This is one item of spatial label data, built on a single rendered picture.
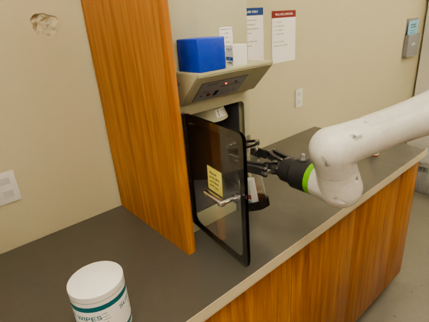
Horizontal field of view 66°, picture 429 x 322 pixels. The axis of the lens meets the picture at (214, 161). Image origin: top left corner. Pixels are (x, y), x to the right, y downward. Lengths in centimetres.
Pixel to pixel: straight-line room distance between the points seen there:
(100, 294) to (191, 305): 26
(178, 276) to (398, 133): 71
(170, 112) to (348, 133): 46
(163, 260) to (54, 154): 58
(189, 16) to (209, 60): 16
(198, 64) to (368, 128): 47
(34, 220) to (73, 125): 39
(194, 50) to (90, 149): 66
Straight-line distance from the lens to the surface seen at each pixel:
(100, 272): 91
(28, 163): 136
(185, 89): 99
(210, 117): 117
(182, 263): 111
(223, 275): 105
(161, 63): 92
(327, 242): 144
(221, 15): 115
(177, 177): 100
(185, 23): 106
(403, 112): 85
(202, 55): 95
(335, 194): 88
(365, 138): 81
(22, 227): 144
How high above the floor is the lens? 163
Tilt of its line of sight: 22 degrees down
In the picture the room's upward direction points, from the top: 4 degrees counter-clockwise
